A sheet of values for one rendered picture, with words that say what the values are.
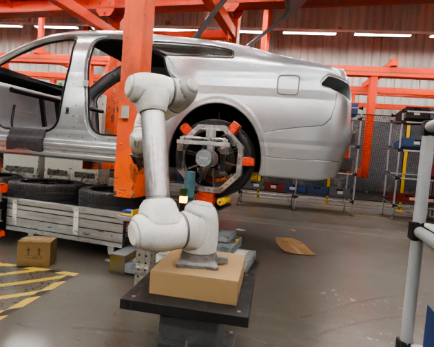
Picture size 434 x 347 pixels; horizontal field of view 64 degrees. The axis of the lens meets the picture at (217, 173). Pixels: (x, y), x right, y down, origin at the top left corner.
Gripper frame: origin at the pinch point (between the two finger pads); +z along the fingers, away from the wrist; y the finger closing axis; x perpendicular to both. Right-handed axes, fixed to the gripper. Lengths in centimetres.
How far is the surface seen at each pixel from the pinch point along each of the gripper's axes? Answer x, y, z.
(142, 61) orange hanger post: 68, -33, -19
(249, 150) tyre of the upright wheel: 62, 63, 20
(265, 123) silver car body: 83, 66, 6
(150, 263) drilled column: -51, 34, 15
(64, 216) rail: -36, -49, 69
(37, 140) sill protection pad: 25, -124, 100
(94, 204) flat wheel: -18, -33, 65
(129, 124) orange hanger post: 29.2, -23.5, 3.6
